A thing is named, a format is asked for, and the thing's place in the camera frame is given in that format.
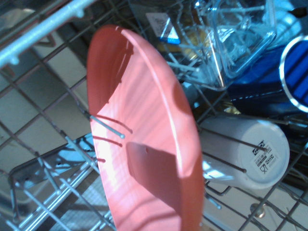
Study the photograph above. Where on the blue ribbed mug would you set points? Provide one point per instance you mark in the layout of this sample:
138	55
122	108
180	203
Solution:
297	72

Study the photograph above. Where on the white mug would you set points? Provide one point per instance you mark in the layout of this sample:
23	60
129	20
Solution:
223	131

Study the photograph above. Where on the white cabinet door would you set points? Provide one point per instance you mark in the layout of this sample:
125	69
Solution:
284	201

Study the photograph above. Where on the pink plastic plate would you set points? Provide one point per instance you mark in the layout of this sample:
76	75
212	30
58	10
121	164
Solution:
144	108

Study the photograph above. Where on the round metal cabinet knob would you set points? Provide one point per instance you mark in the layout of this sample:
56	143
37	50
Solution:
258	211

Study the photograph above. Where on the clear plastic container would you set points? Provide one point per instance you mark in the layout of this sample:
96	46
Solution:
240	48

